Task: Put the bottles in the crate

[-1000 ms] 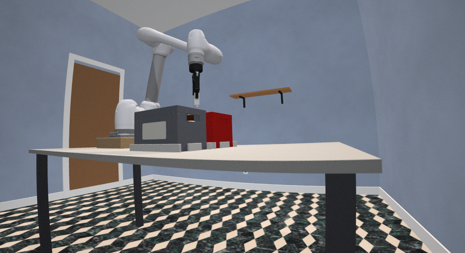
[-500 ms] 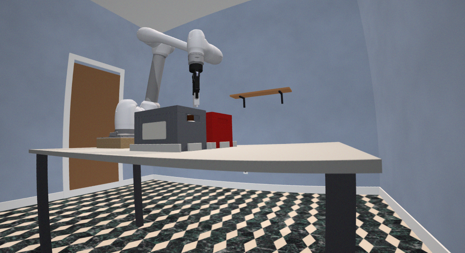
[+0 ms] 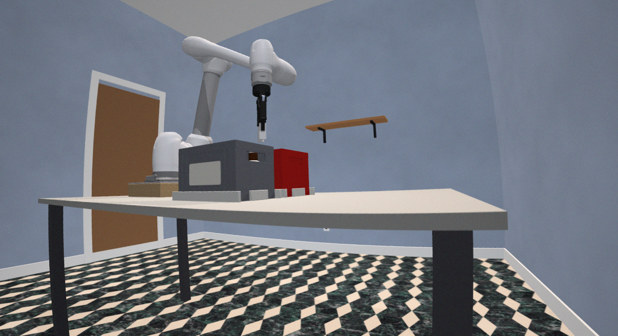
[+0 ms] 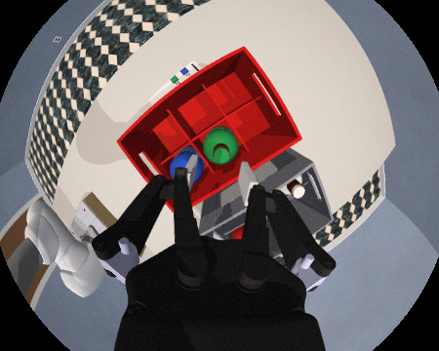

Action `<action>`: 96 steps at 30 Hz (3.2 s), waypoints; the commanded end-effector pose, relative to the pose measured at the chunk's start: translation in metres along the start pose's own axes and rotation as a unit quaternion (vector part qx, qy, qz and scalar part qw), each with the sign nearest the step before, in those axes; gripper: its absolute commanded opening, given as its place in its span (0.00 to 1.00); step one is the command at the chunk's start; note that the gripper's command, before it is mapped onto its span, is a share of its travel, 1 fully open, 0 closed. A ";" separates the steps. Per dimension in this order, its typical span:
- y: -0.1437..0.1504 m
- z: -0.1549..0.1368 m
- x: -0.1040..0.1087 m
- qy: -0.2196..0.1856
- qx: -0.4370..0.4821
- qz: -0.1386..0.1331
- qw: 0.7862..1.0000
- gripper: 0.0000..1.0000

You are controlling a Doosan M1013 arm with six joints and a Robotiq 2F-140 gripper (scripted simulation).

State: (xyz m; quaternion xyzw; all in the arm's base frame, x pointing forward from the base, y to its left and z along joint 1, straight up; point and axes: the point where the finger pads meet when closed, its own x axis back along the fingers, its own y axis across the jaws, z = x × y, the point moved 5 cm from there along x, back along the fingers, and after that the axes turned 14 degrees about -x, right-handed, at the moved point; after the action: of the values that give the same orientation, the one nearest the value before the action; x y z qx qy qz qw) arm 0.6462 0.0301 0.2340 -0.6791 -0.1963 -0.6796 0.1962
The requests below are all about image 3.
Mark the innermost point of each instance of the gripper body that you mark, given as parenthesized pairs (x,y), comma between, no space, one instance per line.
(261,89)

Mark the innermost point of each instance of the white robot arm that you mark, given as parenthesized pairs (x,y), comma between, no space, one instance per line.
(265,67)

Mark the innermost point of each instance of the dark grey crate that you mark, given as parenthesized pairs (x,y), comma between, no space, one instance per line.
(224,166)

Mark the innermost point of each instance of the red divided crate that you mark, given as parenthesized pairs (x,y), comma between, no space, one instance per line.
(291,170)

